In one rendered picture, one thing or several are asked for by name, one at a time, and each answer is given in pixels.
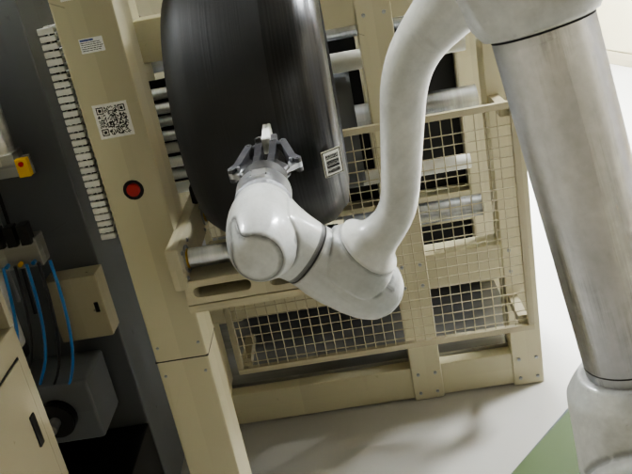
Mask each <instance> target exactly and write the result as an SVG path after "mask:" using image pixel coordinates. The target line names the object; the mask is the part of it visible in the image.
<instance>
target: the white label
mask: <svg viewBox="0 0 632 474"><path fill-rule="evenodd" d="M321 156H322V161H323V166H324V174H325V177H326V178H328V177H331V176H333V175H335V174H338V173H340V172H342V171H344V168H343V163H342V159H341V153H340V146H337V147H335V148H333V149H330V150H326V151H324V152H321Z"/></svg>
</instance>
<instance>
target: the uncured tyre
mask: <svg viewBox="0 0 632 474"><path fill-rule="evenodd" d="M160 28H161V47H162V58H163V66H164V74H165V80H166V92H167V97H168V102H169V107H170V112H171V117H172V121H173V125H174V130H175V134H176V137H177V141H178V145H179V149H180V152H181V156H182V161H183V164H184V167H185V171H186V174H187V177H188V180H189V182H190V184H191V187H192V190H193V192H194V195H195V197H196V199H197V203H198V205H199V207H200V209H201V210H202V212H203V213H204V215H205V216H206V218H207V219H208V220H209V221H210V222H211V223H212V224H213V225H215V226H216V227H218V228H219V229H221V230H223V231H224V232H226V226H227V219H228V214H229V209H230V207H231V204H232V203H233V201H234V199H235V195H236V187H237V184H238V182H239V181H237V182H236V183H230V180H229V173H228V168H230V167H231V166H233V165H234V163H235V162H236V160H237V158H238V157H239V155H240V154H241V152H242V150H243V149H244V147H245V146H246V145H251V146H254V145H255V141H254V139H255V138H256V137H258V136H261V131H262V124H267V123H270V124H271V128H272V133H273V134H277V139H278V141H279V139H281V138H286V140H287V141H288V143H289V144H290V146H291V148H292V150H293V151H294V153H295V154H297V155H300V156H301V159H302V164H303V168H304V170H303V171H300V172H298V171H295V170H294V171H291V176H290V177H289V178H288V181H289V183H290V185H291V187H292V199H293V200H294V201H295V202H296V203H297V205H299V206H300V207H301V208H302V209H303V210H304V211H305V212H306V213H308V214H309V215H310V216H312V217H313V218H314V219H316V220H317V221H319V222H320V223H322V224H324V225H326V224H328V223H330V222H332V221H334V220H336V218H337V217H338V216H339V215H340V213H341V212H342V210H343V209H344V208H345V207H346V205H347V204H348V203H349V181H350V178H349V170H348V164H347V157H346V151H345V145H344V139H343V133H342V127H341V121H340V111H339V105H338V99H337V93H336V88H335V82H334V76H333V72H332V66H331V60H330V54H329V49H328V44H327V38H326V33H325V28H324V18H323V13H322V8H321V3H320V0H163V2H162V7H161V22H160ZM337 146H340V153H341V159H342V163H343V168H344V171H342V172H340V173H338V174H335V175H333V176H331V177H328V178H326V177H325V174H324V166H323V161H322V156H321V152H324V151H326V150H330V149H333V148H335V147H337Z"/></svg>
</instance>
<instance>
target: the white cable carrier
mask: <svg viewBox="0 0 632 474"><path fill-rule="evenodd" d="M37 33H38V36H43V35H44V37H41V38H39V40H40V43H44V42H47V44H44V45H42V46H41V47H42V50H43V51H49V52H47V53H44V56H45V58H46V59H48V58H52V59H50V60H46V63H47V66H48V67H52V66H53V67H52V68H50V69H49V71H50V73H56V75H52V80H53V82H54V81H58V82H57V83H54V87H55V89H58V88H60V89H59V90H56V91H55V93H56V96H57V97H59V96H62V97H59V98H57V99H58V102H59V104H62V103H64V104H63V105H60V107H61V110H62V111H65V110H68V111H66V112H64V113H63V117H64V119H65V123H66V125H67V126H68V125H70V126H68V127H67V130H68V133H72V134H70V138H71V139H75V140H73V141H72V142H71V143H72V146H73V147H76V146H77V147H76V148H74V149H73V150H74V153H75V154H76V153H78V154H76V155H75V157H76V160H77V161H80V162H79V163H78V165H79V167H83V168H81V169H80V171H81V174H85V175H83V176H82V178H83V181H84V184H85V188H88V189H87V193H88V194H91V195H90V196H89V197H88V198H89V200H90V201H92V200H93V201H92V202H90V204H91V208H94V209H92V211H93V213H94V214H95V215H94V217H95V220H96V221H99V222H97V225H98V227H100V228H99V232H100V233H102V234H101V238H102V240H108V239H113V238H116V237H117V234H118V231H117V228H116V225H115V221H114V218H113V215H112V212H111V209H110V206H109V203H108V199H107V196H106V193H105V190H104V187H103V181H102V178H101V175H100V171H99V169H98V166H97V162H96V159H95V156H94V152H93V149H92V147H91V143H90V140H89V137H88V133H87V128H86V124H85V122H84V119H83V115H82V113H81V109H80V105H79V102H78V100H77V99H76V98H77V96H76V93H75V91H74V87H73V84H72V80H71V78H70V77H69V76H70V72H69V70H67V68H68V65H67V62H65V61H66V59H65V56H64V55H62V54H64V53H63V50H62V47H60V48H59V46H61V43H60V40H57V39H59V36H58V34H57V31H56V27H55V24H52V25H47V26H44V27H43V28H41V29H37ZM71 84H72V85H71ZM78 105H79V106H78ZM66 118H68V119H66ZM109 232H110V233H109Z"/></svg>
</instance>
